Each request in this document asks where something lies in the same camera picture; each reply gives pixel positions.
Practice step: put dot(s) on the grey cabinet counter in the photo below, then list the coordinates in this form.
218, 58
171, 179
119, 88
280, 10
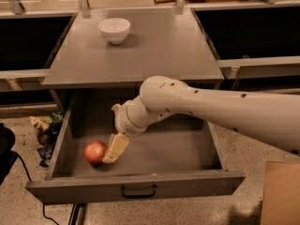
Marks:
162, 41

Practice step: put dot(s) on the white ceramic bowl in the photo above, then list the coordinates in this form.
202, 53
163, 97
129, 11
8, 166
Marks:
115, 30

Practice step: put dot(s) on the black drawer handle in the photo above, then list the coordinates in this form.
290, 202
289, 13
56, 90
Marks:
138, 192

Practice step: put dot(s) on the brown cardboard box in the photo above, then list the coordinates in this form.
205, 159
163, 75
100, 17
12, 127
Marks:
281, 194

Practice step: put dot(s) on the metal frame leg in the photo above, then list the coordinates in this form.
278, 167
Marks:
77, 214

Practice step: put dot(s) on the black object at left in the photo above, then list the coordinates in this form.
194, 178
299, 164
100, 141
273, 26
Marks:
7, 156

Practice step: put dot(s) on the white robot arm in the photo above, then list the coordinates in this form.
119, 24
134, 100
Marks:
265, 117

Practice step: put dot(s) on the crumpled snack bags pile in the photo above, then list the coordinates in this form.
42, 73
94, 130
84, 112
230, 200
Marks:
47, 131

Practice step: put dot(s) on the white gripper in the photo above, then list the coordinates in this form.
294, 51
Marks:
124, 120

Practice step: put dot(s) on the red apple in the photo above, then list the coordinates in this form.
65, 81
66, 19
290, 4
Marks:
94, 152

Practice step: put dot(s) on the grey open drawer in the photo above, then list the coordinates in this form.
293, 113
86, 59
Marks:
180, 155

